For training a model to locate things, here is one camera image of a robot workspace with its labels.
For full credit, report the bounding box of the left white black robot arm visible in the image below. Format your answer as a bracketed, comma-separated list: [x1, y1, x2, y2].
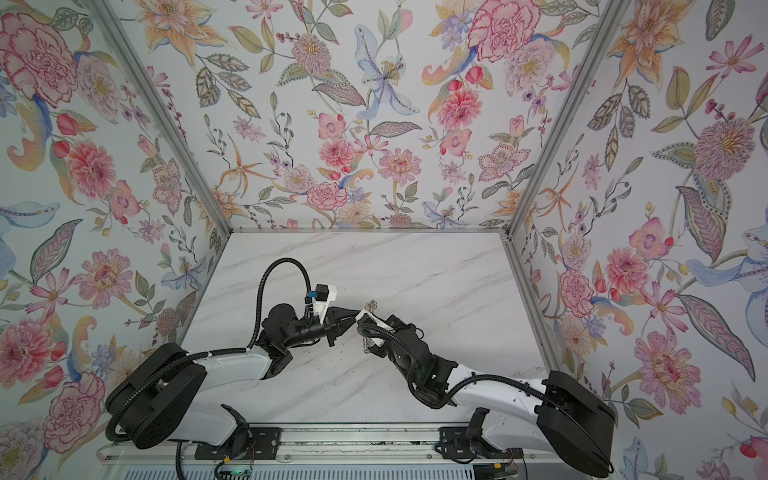
[105, 304, 358, 455]

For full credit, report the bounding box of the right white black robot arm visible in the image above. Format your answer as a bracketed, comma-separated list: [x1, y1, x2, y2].
[356, 311, 616, 478]

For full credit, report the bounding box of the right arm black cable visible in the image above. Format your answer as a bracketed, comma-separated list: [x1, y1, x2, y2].
[358, 323, 421, 385]

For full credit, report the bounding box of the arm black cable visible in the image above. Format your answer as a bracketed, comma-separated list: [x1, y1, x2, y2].
[358, 323, 421, 385]
[248, 257, 314, 349]

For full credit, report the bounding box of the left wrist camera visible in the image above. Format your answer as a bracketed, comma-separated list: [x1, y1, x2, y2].
[309, 284, 337, 324]

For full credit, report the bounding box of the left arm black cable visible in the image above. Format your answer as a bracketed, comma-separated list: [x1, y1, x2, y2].
[248, 257, 314, 349]

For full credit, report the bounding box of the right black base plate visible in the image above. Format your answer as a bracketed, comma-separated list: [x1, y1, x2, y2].
[434, 426, 523, 462]

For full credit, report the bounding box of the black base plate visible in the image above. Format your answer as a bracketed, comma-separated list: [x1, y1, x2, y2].
[194, 427, 282, 461]
[434, 426, 523, 462]

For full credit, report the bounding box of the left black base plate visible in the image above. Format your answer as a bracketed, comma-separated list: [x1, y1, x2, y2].
[194, 427, 282, 461]

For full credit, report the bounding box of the aluminium mounting rail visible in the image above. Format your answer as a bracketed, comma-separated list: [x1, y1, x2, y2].
[96, 414, 593, 474]

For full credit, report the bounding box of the left aluminium corner post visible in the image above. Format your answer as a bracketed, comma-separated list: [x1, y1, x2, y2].
[84, 0, 233, 242]

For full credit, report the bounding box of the aluminium corner post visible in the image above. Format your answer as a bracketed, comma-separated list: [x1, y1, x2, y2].
[503, 1, 627, 242]
[84, 0, 233, 242]

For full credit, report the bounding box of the right aluminium corner post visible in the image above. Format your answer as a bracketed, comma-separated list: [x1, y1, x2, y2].
[503, 1, 627, 242]

